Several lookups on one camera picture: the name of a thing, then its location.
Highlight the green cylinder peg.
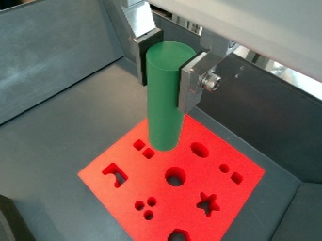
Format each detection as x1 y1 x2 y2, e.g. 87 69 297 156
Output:
146 41 196 151

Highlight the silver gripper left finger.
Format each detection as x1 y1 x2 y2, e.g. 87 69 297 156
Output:
122 0 164 86

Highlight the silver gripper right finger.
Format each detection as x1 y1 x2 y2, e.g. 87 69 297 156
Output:
178 29 240 113

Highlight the red shape sorter board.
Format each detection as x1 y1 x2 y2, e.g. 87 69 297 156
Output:
78 117 265 241

